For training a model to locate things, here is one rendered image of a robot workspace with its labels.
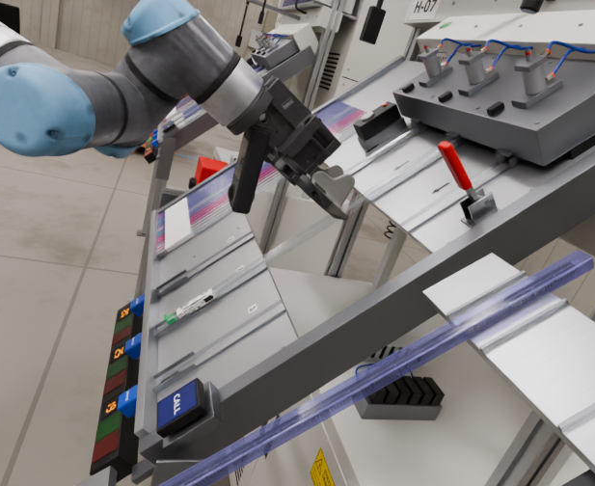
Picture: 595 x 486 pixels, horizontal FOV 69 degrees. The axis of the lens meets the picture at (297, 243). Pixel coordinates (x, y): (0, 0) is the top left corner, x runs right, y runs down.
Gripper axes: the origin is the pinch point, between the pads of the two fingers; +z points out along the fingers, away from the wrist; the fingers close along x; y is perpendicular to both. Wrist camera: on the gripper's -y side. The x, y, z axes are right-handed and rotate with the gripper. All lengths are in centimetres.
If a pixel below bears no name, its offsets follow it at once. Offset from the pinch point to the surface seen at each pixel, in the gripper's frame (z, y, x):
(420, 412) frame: 38.4, -15.3, -5.9
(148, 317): -9.6, -30.4, 1.9
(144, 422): -9.4, -30.2, -18.2
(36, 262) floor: -12, -115, 145
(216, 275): -4.5, -20.2, 5.8
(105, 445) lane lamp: -8.7, -38.7, -14.2
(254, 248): -2.6, -13.2, 6.7
